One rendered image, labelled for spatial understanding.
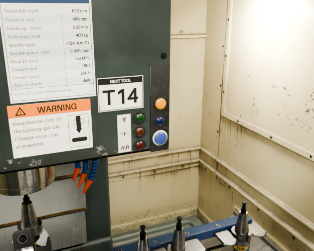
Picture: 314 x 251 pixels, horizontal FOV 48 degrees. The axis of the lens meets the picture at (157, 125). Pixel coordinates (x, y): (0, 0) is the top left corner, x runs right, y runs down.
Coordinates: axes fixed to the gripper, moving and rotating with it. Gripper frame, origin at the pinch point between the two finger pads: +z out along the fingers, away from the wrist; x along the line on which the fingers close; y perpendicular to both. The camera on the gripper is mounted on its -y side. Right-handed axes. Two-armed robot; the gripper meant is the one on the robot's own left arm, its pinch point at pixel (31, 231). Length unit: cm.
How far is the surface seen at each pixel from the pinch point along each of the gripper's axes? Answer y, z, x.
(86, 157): -29.2, -20.0, 14.7
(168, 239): 7.2, -5.8, 38.5
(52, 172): -19.3, -4.3, 7.2
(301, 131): -14, 15, 99
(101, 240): 43, 47, 25
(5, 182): -20.1, -8.1, -3.4
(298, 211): 19, 11, 100
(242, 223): 4, -9, 61
